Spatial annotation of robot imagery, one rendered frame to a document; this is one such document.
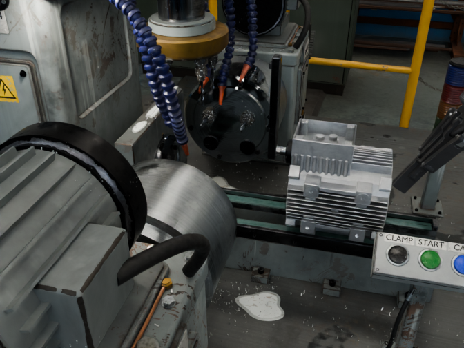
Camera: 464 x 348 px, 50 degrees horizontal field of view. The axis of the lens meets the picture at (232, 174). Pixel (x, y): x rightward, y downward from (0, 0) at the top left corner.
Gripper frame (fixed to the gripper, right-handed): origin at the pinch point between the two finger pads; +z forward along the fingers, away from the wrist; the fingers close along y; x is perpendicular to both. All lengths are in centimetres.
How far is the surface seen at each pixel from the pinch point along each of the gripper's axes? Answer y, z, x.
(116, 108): -9, 30, -57
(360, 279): 1.0, 26.3, 8.7
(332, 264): 1.0, 26.9, 1.6
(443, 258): 19.1, 0.6, 5.9
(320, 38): -308, 75, -4
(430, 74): -381, 67, 104
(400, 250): 19.5, 3.5, -0.4
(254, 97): -27.3, 16.9, -31.9
